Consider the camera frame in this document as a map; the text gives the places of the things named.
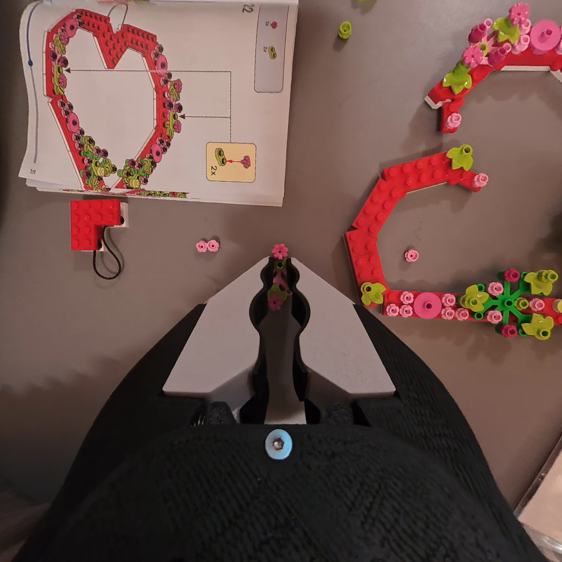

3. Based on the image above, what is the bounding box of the red L-shaped lego assembly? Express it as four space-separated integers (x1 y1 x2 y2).
70 199 130 252

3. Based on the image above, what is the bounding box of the lime stem with pink flowers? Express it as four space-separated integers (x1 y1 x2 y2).
267 244 292 311

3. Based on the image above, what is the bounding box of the clear plastic container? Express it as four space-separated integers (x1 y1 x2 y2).
513 435 562 562

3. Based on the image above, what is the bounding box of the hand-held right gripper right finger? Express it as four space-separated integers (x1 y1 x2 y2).
281 257 397 425

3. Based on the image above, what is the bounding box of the large red heart frame section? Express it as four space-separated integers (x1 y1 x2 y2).
344 144 562 341

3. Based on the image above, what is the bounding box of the lego instruction booklet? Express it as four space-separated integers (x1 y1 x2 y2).
18 0 299 207

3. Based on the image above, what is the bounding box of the red flowered heart frame section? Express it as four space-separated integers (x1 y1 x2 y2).
424 4 562 133

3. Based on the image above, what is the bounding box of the black cord loop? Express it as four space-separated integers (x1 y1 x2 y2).
92 236 123 281

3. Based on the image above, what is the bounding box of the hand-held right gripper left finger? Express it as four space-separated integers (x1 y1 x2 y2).
162 257 282 425

